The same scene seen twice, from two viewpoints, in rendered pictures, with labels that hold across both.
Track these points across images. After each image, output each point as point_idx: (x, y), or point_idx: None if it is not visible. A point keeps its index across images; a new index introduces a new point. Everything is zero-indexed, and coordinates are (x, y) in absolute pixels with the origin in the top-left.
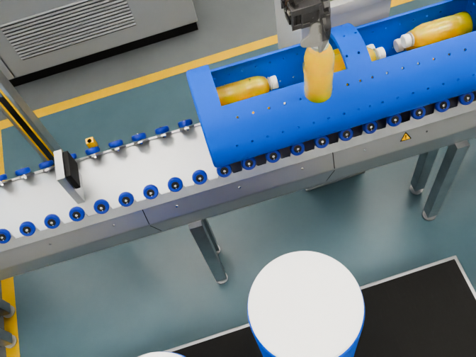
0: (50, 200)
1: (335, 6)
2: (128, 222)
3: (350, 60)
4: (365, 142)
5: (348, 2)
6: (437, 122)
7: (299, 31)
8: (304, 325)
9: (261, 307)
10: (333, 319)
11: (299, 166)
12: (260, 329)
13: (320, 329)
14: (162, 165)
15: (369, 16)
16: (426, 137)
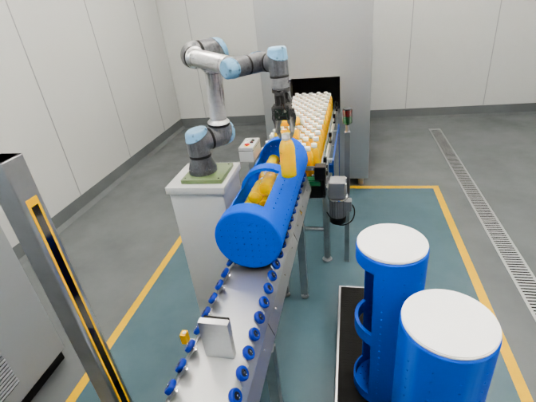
0: (214, 380)
1: (230, 177)
2: (268, 340)
3: (276, 168)
4: (296, 219)
5: (232, 174)
6: (301, 200)
7: (222, 200)
8: (404, 244)
9: (386, 256)
10: (404, 234)
11: (290, 246)
12: (400, 260)
13: (408, 239)
14: (242, 297)
15: (236, 184)
16: (304, 210)
